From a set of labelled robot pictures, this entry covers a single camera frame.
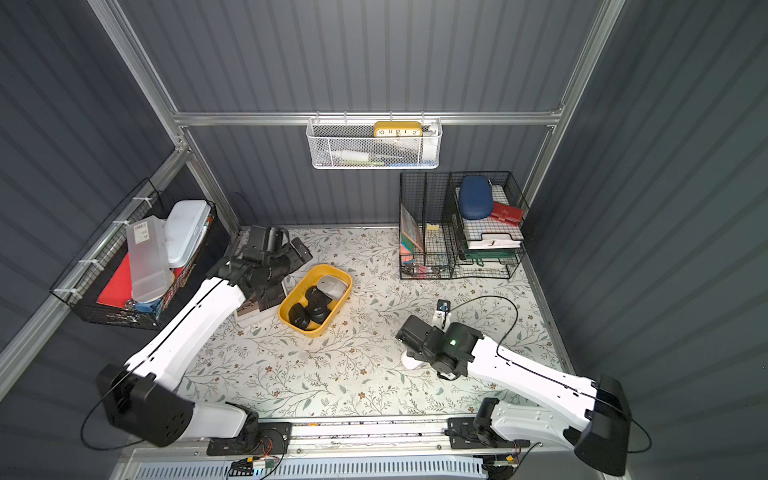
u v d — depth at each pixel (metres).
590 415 0.40
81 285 0.60
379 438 0.75
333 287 0.96
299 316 0.92
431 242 1.16
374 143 0.89
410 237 1.06
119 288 0.67
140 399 0.40
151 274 0.65
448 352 0.51
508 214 0.93
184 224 0.75
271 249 0.61
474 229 0.92
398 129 0.87
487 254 0.97
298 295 0.97
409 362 0.85
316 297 0.98
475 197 1.00
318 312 0.91
